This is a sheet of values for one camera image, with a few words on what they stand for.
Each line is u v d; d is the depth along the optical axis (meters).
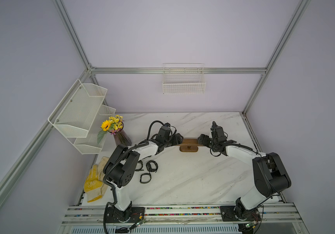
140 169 0.88
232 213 0.73
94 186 0.80
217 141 0.73
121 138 0.90
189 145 0.98
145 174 0.86
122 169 0.49
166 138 0.76
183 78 0.94
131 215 0.73
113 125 0.81
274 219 0.73
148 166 0.88
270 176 0.46
